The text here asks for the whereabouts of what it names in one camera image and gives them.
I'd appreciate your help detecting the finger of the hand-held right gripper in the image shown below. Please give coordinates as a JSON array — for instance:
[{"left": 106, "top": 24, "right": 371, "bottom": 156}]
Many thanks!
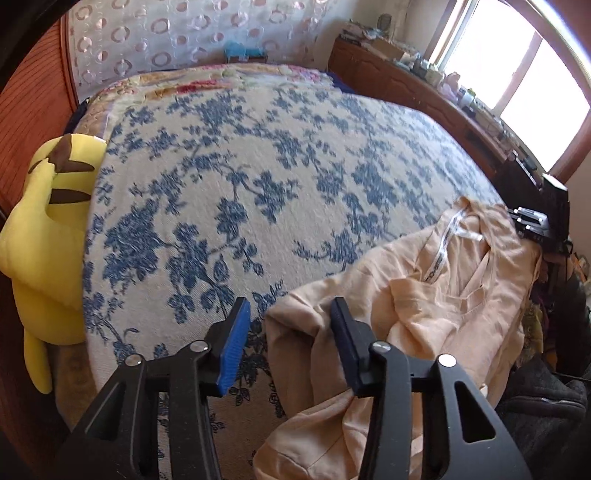
[
  {"left": 507, "top": 206, "right": 549, "bottom": 225},
  {"left": 516, "top": 222, "right": 554, "bottom": 241}
]

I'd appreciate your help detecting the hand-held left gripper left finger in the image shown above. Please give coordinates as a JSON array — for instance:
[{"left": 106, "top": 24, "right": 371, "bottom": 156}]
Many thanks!
[{"left": 55, "top": 298, "right": 252, "bottom": 480}]

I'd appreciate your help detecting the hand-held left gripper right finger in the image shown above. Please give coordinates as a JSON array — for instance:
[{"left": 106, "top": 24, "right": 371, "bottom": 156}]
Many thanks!
[{"left": 329, "top": 298, "right": 532, "bottom": 480}]

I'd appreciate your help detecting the beige printed t-shirt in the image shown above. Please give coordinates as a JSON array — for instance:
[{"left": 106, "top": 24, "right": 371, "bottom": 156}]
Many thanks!
[{"left": 253, "top": 196, "right": 543, "bottom": 480}]

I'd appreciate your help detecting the window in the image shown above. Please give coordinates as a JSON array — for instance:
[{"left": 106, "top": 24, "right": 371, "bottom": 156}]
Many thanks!
[{"left": 425, "top": 0, "right": 591, "bottom": 181}]

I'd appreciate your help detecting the pink tissue pack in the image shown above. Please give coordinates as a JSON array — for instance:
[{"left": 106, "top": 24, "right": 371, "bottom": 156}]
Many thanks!
[{"left": 442, "top": 73, "right": 464, "bottom": 100}]

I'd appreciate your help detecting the long wooden cabinet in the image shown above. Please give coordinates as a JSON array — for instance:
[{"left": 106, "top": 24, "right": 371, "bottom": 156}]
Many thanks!
[{"left": 328, "top": 37, "right": 546, "bottom": 185}]

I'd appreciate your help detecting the blue floral bedspread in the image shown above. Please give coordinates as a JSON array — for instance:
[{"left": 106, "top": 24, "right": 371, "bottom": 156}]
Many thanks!
[{"left": 83, "top": 78, "right": 518, "bottom": 480}]

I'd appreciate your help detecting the dark grey cloth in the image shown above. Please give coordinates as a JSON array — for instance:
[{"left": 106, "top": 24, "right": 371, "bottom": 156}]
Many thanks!
[{"left": 496, "top": 355, "right": 591, "bottom": 480}]

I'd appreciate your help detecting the yellow plush toy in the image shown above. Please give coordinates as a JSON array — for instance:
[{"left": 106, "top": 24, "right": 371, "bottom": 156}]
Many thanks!
[{"left": 0, "top": 134, "right": 108, "bottom": 394}]

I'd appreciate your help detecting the cardboard box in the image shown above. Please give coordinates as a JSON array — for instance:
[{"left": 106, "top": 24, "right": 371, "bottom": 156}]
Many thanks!
[{"left": 369, "top": 37, "right": 408, "bottom": 62}]

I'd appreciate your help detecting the colourful floral quilt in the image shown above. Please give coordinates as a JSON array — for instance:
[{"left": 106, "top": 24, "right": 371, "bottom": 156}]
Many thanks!
[{"left": 88, "top": 62, "right": 338, "bottom": 121}]

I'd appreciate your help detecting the blue tissue box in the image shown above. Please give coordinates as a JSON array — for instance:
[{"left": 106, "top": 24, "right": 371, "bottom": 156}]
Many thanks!
[{"left": 225, "top": 42, "right": 267, "bottom": 64}]

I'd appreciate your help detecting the circle-patterned sheer curtain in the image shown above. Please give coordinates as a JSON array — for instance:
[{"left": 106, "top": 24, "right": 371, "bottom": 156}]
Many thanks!
[{"left": 65, "top": 0, "right": 352, "bottom": 100}]

